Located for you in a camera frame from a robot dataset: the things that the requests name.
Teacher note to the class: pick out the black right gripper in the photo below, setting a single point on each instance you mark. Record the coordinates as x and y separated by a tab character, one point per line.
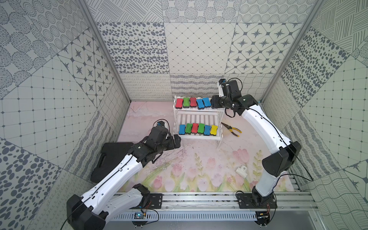
214	101

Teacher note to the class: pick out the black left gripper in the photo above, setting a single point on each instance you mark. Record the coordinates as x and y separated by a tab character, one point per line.
172	141

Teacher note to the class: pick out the blue eraser shelf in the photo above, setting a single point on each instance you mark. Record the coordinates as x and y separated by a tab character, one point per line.
207	129
200	103
207	102
182	130

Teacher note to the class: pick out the red eraser shelf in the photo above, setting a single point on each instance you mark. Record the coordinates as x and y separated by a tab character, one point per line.
179	103
193	102
194	129

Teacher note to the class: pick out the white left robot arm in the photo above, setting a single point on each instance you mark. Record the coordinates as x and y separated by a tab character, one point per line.
98	206

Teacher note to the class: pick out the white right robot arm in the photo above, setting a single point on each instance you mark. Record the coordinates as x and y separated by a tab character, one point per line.
283	151

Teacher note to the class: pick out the green eraser lower shelf left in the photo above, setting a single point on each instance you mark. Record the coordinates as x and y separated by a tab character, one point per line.
188	129

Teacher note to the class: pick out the green eraser shelf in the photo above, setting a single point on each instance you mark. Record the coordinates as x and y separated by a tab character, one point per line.
188	129
201	128
186	102

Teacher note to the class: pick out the green eraser lower shelf right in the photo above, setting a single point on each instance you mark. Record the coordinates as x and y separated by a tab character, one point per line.
201	128

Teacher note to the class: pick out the white slatted wooden shelf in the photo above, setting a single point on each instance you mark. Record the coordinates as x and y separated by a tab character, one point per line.
207	116

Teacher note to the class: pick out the yellow eraser lower shelf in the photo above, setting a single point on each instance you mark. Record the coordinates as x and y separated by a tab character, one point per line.
213	130

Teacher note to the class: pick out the green eraser upper shelf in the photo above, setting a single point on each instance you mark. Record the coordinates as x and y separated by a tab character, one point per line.
186	102

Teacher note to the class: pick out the yellow black pliers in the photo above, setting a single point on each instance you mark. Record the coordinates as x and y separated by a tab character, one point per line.
232	129

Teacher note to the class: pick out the black plastic case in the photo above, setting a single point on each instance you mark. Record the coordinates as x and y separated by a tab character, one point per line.
111	155

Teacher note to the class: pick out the small white box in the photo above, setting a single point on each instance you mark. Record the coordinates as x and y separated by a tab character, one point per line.
242	171

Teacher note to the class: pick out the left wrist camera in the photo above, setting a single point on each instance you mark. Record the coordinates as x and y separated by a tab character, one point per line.
161	123

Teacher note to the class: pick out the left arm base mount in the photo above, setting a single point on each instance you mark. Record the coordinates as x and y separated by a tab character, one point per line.
151	201

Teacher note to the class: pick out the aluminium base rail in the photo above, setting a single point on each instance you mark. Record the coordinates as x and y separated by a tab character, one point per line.
216	207

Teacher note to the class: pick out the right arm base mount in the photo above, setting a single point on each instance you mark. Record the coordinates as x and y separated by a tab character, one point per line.
255	201

